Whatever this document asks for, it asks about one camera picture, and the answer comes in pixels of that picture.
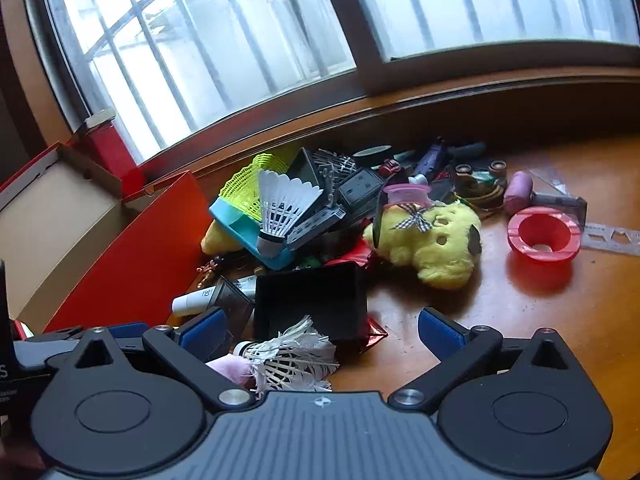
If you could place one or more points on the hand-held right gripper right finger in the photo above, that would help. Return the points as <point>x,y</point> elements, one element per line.
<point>441,334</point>

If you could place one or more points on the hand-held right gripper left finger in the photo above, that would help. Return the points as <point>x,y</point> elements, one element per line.
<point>205,334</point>

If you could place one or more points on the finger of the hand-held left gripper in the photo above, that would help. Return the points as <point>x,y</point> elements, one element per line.
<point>131,331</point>
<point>62,335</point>

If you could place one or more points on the pink plush toy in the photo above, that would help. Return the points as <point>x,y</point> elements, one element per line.
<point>230,367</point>

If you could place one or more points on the red cardboard box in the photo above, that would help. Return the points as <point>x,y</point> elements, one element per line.
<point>150,260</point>

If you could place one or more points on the worn white feather shuttlecock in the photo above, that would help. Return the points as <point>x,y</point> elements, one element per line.
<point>295,360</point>

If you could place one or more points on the black square tray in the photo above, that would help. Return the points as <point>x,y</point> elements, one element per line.
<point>310,305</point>

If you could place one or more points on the grey plastic plate with holes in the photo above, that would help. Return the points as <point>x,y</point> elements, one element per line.
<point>360,187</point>

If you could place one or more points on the white tube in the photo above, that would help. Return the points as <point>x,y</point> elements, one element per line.
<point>192,302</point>

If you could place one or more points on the dark mesh cup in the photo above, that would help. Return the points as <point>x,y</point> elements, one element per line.
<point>232,305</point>

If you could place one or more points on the small brown figurine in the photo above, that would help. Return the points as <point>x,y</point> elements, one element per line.
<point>207,272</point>

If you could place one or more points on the yellow plush dog toy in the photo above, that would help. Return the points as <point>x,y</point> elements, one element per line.
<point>445,245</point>

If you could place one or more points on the small yellow plush toy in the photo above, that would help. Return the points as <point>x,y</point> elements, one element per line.
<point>215,242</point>

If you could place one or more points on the teal plastic tray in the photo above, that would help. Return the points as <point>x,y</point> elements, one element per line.
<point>235,230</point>

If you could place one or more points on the black flat strip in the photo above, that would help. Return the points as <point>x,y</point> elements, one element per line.
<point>380,220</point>

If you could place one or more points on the red round ashtray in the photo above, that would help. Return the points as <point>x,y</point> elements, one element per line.
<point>545,247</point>

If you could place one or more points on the coil of coloured bands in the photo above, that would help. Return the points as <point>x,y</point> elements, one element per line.
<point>480,195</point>

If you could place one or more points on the pink translucent cup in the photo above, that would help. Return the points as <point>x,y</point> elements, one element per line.
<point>406,192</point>

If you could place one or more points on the yellow-green nylon shuttlecock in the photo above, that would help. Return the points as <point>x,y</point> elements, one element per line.
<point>240,185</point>

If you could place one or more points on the grey studded strip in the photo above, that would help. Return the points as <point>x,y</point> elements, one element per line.
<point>317,225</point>

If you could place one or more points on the pink cylinder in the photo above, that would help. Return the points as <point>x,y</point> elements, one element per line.
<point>520,192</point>

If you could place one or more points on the small brown-capped jar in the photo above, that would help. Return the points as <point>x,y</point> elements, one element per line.
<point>463,170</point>
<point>498,170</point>

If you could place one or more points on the red toy car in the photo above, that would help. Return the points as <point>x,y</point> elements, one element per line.
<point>390,166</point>

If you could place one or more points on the dark purple tool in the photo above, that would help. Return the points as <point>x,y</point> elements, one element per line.
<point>430,157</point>

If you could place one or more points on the red upright carton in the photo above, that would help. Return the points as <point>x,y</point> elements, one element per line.
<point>112,150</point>

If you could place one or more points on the clear plastic triangle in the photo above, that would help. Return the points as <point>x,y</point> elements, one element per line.
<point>550,177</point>

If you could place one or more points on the black tape roll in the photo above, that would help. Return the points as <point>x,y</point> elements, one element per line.
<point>372,154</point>

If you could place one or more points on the transparent ruler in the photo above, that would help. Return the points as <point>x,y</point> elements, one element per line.
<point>612,237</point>

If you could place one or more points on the grey flat block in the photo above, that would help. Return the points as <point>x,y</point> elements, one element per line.
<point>99,119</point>

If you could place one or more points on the wooden window sill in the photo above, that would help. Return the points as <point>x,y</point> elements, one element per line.
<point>400,105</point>

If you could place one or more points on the barred window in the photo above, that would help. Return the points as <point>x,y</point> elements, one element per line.
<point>225,35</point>

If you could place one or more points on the grey metal bracket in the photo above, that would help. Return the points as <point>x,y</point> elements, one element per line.
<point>562,204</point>

